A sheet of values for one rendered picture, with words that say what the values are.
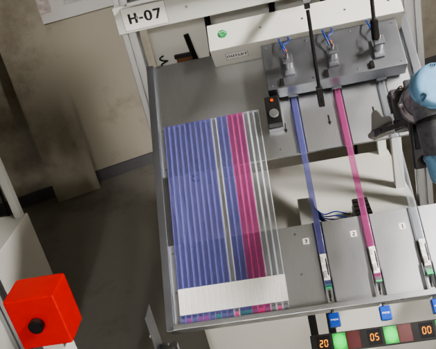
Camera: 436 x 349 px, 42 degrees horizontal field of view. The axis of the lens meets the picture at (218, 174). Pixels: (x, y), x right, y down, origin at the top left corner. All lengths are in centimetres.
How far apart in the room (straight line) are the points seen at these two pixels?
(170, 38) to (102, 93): 230
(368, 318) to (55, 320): 88
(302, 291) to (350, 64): 56
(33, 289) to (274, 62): 85
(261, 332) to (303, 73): 78
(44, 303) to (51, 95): 240
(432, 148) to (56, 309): 100
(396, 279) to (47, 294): 85
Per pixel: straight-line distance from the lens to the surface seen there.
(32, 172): 407
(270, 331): 175
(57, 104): 380
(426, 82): 97
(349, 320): 174
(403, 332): 132
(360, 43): 147
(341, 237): 133
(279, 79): 143
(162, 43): 170
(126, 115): 402
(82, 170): 394
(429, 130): 98
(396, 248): 134
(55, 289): 153
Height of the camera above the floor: 155
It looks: 25 degrees down
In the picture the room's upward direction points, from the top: 14 degrees counter-clockwise
